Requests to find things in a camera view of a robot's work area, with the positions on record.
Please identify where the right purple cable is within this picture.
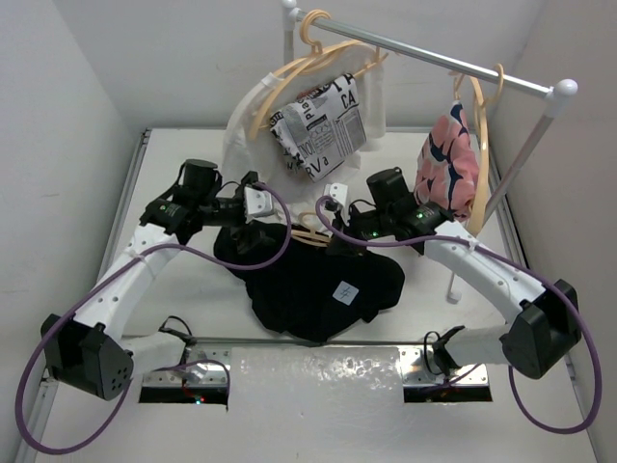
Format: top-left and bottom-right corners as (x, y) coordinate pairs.
(315, 195), (604, 434)

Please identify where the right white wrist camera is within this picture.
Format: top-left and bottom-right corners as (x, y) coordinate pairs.
(324, 183), (348, 212)

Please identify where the newspaper print t shirt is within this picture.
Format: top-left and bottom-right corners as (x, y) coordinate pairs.
(269, 73), (367, 182)

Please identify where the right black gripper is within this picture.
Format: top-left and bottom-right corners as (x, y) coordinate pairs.
(326, 202), (393, 256)

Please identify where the pink patterned t shirt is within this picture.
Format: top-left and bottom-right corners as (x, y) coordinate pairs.
(414, 100), (479, 222)

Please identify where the black t shirt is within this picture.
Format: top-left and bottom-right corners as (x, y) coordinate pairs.
(231, 239), (405, 343)

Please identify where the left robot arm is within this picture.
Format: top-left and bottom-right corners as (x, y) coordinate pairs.
(40, 159), (271, 400)

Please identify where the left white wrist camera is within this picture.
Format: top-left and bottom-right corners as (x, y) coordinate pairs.
(243, 186), (276, 220)

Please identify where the beige hanger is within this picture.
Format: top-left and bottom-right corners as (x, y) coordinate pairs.
(449, 64), (504, 236)
(291, 211), (331, 248)
(249, 9), (389, 140)

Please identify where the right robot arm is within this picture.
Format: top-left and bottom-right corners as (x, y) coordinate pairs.
(324, 167), (581, 379)

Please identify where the metal clothes rack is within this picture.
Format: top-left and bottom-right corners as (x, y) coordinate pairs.
(280, 0), (579, 305)

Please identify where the white t shirt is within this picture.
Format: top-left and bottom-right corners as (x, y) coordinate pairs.
(222, 47), (386, 212)

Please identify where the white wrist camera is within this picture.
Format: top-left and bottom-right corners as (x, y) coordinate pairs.
(243, 186), (276, 220)
(324, 183), (348, 212)

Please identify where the white paper label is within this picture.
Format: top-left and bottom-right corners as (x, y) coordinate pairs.
(332, 281), (360, 306)

